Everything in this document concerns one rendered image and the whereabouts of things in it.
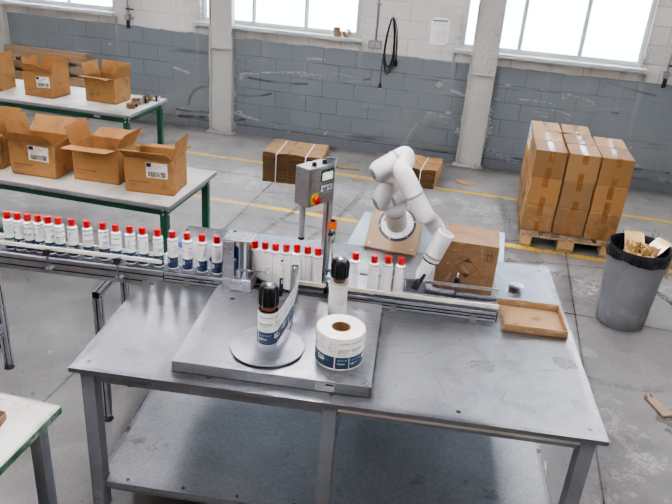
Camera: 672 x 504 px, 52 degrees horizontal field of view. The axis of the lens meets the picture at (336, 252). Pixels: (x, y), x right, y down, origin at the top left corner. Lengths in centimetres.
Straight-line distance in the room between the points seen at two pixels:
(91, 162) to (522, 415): 340
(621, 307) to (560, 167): 155
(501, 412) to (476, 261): 96
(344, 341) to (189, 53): 693
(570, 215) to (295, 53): 404
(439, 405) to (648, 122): 630
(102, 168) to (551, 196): 376
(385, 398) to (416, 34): 616
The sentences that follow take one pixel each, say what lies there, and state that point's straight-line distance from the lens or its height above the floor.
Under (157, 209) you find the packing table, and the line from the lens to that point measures 469.
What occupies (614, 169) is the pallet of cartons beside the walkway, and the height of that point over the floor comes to 80.
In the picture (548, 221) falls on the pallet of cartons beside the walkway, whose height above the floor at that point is 25.
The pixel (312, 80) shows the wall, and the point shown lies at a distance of 873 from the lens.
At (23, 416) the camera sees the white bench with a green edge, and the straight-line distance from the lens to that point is 280.
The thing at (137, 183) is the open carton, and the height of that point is 84.
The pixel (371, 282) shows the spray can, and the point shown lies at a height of 95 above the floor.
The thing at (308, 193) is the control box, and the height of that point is 136.
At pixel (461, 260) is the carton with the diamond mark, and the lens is 350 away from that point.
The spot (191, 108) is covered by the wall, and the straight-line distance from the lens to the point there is 939.
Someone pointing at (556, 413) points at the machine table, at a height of 83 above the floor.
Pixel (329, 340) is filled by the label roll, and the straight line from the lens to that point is 272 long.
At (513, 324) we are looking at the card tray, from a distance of 340.
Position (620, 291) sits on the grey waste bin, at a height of 31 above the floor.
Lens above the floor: 247
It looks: 25 degrees down
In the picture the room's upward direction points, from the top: 4 degrees clockwise
